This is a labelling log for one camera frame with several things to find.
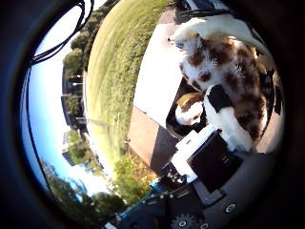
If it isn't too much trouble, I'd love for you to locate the black cable bundle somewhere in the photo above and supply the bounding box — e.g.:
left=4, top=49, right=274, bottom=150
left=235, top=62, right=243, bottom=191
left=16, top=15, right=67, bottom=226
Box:
left=19, top=0, right=95, bottom=195

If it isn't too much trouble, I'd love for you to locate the black plastic lattice basket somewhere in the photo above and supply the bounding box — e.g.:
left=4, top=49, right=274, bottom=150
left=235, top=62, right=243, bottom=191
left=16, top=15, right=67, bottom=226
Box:
left=164, top=61, right=284, bottom=139

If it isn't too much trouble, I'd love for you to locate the white brown-spotted plush toy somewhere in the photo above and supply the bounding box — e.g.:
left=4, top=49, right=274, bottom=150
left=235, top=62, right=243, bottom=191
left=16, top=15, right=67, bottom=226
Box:
left=167, top=14, right=275, bottom=151

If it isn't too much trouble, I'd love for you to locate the dark glass building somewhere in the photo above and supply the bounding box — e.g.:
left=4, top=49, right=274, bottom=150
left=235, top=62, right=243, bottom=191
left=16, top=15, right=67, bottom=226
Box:
left=60, top=73, right=90, bottom=129

